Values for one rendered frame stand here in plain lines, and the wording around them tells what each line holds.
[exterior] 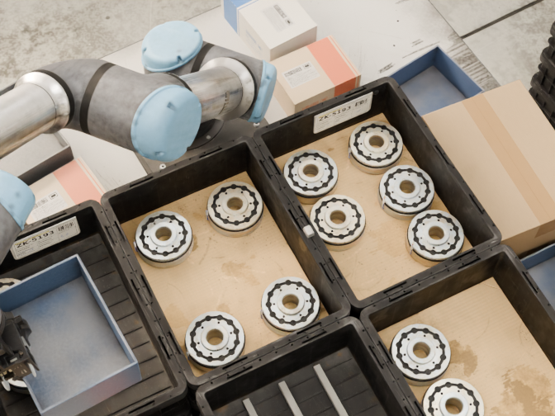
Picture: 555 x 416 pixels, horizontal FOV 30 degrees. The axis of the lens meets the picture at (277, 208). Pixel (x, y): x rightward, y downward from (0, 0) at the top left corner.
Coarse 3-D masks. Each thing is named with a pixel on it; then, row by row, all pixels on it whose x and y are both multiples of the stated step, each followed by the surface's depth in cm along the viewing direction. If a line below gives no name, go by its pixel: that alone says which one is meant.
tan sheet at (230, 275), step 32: (128, 224) 191; (192, 224) 191; (192, 256) 188; (224, 256) 188; (256, 256) 188; (288, 256) 188; (160, 288) 185; (192, 288) 185; (224, 288) 185; (256, 288) 185; (192, 320) 182; (256, 320) 182
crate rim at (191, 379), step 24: (240, 144) 189; (168, 168) 186; (264, 168) 187; (120, 192) 183; (288, 216) 182; (120, 240) 179; (312, 240) 179; (144, 288) 174; (336, 288) 174; (336, 312) 172; (168, 336) 170; (288, 336) 170; (192, 384) 166
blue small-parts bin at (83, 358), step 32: (32, 288) 155; (64, 288) 159; (96, 288) 152; (32, 320) 156; (64, 320) 156; (96, 320) 156; (32, 352) 153; (64, 352) 154; (96, 352) 154; (128, 352) 149; (32, 384) 151; (64, 384) 151; (96, 384) 144; (128, 384) 151
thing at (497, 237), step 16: (384, 80) 196; (352, 96) 194; (400, 96) 194; (304, 112) 192; (416, 112) 192; (272, 128) 190; (256, 144) 188; (432, 144) 189; (272, 160) 187; (448, 160) 187; (288, 192) 183; (464, 192) 184; (480, 208) 182; (304, 224) 180; (320, 240) 179; (496, 240) 179; (464, 256) 178; (336, 272) 176; (432, 272) 176; (400, 288) 174; (352, 304) 173; (368, 304) 173
